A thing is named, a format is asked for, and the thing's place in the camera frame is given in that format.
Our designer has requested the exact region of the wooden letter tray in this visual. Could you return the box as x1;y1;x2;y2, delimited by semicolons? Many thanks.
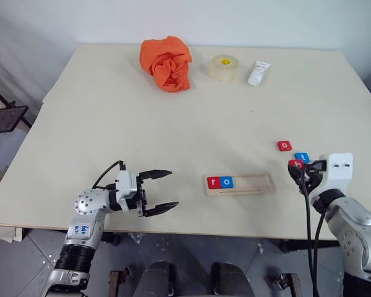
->
205;171;277;197

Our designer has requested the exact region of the black table caster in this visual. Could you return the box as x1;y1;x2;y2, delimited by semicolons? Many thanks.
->
279;239;298;254
100;231;122;246

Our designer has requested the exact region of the clear tape roll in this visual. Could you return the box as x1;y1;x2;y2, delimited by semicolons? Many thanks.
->
210;54;239;83

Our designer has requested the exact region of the red letter o block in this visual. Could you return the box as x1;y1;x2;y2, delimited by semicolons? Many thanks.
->
276;140;294;153

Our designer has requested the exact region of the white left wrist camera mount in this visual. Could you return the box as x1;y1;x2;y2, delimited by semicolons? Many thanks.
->
114;169;140;213

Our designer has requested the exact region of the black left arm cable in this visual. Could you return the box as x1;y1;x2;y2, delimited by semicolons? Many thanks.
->
92;160;126;189

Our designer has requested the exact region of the white cream tube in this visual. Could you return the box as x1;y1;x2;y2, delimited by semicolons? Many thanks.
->
247;59;271;87

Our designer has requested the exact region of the black stand with plate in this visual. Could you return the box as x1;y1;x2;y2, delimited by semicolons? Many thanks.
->
0;77;33;136

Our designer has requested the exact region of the crumpled orange cloth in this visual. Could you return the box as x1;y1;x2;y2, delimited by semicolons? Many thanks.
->
139;35;194;93

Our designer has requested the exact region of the dark rounded shape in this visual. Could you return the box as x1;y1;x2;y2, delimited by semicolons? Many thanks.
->
132;261;178;297
210;262;256;297

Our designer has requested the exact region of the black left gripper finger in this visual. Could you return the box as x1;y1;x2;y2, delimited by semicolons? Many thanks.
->
138;169;173;183
142;201;180;218

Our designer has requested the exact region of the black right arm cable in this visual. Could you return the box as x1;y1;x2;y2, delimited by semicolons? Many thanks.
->
299;168;328;297

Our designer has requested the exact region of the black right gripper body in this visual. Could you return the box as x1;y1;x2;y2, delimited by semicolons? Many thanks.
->
304;158;328;187

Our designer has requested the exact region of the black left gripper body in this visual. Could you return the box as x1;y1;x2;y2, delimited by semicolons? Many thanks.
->
135;174;150;218

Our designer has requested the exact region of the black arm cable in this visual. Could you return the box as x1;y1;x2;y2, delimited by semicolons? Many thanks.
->
299;168;328;297
92;160;126;189

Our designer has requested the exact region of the white board stack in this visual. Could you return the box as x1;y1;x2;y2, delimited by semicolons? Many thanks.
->
0;222;23;243

